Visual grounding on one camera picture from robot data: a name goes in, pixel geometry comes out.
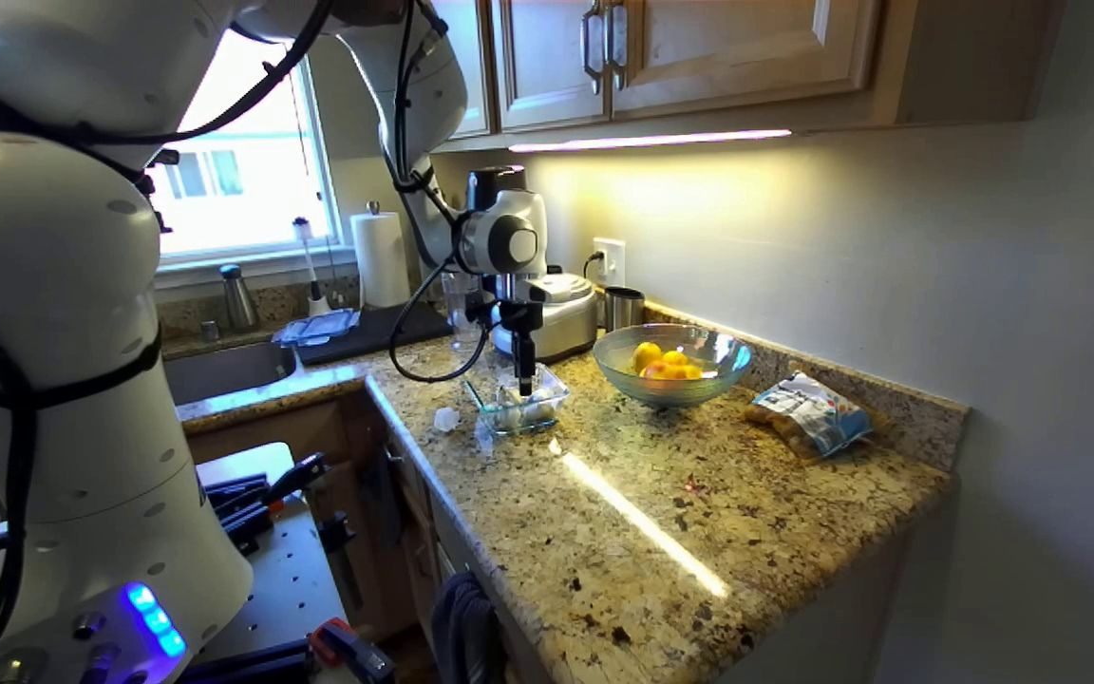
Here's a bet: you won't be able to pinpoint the black drying mat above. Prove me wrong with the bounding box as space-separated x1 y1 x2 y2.
272 306 448 365

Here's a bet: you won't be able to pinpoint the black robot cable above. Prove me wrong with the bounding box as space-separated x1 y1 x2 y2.
382 0 501 389

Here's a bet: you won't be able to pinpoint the dark metal cup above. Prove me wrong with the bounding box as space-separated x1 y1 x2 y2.
602 284 645 331

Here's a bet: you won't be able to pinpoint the dark hanging towel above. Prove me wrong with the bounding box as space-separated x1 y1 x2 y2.
427 572 503 684

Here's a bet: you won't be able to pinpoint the paper towel roll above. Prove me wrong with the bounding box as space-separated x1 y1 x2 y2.
348 212 408 309

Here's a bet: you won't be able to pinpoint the snack bag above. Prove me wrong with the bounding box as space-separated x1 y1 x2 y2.
752 372 868 459

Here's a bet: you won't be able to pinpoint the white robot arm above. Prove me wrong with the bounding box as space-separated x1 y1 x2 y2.
0 0 462 684

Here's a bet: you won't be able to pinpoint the wooden upper cabinets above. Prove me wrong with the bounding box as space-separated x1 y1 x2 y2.
440 0 1062 152

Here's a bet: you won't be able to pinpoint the round glass fruit bowl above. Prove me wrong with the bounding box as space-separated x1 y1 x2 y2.
591 322 752 407

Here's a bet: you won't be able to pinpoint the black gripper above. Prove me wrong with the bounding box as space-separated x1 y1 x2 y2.
462 289 543 397

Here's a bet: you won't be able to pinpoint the orange fruit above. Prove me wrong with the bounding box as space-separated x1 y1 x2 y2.
638 354 704 389

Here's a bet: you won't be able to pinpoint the square glass bowl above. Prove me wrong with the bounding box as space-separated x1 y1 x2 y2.
462 360 569 439

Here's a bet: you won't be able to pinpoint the garlic skin piece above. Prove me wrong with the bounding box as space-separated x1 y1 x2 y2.
431 407 459 432

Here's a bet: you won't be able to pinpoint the white wall outlet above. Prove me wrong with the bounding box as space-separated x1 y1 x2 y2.
591 235 626 284

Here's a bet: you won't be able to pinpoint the dish brush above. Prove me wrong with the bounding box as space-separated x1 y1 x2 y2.
293 216 331 315

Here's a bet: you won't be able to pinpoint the yellow lemon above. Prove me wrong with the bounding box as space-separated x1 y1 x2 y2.
631 344 664 372

